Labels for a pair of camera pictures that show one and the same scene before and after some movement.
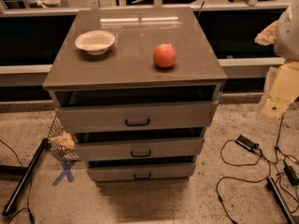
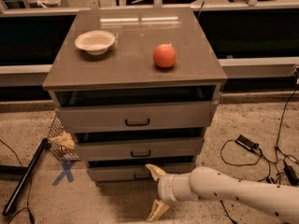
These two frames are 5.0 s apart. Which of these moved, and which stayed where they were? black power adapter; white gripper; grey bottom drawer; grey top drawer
Moved: white gripper
Stayed: grey top drawer; black power adapter; grey bottom drawer
